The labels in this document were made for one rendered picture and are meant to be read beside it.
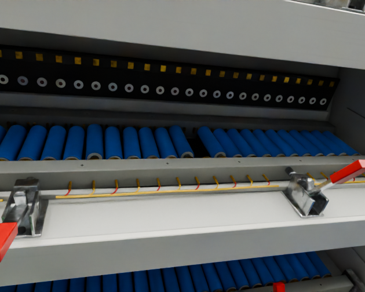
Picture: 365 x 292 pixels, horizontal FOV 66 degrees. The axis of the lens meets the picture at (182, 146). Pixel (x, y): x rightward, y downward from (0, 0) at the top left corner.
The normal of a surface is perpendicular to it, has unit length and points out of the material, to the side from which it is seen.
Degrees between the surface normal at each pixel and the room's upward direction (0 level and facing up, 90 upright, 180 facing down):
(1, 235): 4
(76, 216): 18
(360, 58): 108
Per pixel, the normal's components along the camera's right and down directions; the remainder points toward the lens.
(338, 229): 0.23, 0.53
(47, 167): 0.16, -0.85
